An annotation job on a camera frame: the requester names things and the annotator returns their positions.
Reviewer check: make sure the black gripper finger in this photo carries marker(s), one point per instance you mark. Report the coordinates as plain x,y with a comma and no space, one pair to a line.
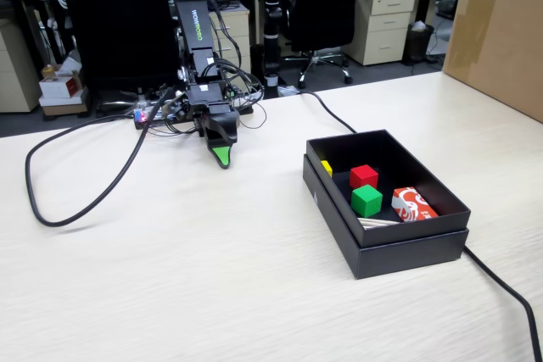
222,157
222,129

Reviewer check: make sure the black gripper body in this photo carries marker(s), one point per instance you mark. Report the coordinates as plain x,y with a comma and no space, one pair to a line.
205,97

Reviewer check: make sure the green cube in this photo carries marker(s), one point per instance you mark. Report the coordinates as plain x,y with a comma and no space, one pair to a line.
366,201

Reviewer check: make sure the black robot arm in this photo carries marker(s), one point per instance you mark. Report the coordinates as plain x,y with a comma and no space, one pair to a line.
195,18

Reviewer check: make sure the robot base electronics board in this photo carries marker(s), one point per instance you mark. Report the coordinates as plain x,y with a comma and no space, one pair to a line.
148,118

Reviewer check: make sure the flat brown cardboard box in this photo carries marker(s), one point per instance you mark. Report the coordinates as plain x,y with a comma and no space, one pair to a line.
63,107

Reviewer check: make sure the white red small box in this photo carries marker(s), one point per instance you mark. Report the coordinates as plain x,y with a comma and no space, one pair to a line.
59,87

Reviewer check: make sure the black cardboard box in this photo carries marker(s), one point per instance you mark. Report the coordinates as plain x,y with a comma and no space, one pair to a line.
403,260

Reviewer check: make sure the large brown cardboard box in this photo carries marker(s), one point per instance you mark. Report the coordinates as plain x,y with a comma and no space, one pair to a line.
500,48

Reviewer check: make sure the black pole with white rings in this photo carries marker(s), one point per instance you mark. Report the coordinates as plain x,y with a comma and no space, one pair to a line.
272,18

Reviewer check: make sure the yellow cube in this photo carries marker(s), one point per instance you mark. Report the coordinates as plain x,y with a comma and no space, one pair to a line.
327,168

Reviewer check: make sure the black mesh office chair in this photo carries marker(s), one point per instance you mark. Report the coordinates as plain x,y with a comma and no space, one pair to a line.
119,18

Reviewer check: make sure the red cube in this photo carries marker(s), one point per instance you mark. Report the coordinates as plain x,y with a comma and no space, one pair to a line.
364,176

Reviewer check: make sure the black office chair on castors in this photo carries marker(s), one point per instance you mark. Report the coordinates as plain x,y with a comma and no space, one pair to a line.
324,6

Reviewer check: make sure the silver striped flat item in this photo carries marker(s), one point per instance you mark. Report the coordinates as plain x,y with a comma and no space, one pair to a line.
377,222

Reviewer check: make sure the beige low cabinet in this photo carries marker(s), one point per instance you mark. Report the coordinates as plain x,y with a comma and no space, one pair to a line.
15,74

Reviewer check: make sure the red white packet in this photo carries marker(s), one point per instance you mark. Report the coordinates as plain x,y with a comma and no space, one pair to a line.
413,205

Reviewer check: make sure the black waste bin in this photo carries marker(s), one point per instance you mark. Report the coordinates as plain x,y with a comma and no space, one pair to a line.
418,44

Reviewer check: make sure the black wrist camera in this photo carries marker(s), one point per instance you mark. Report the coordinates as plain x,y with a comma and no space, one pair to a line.
182,111

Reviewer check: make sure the beige drawer pedestal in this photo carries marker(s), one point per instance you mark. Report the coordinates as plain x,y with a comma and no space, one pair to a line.
233,35
382,27

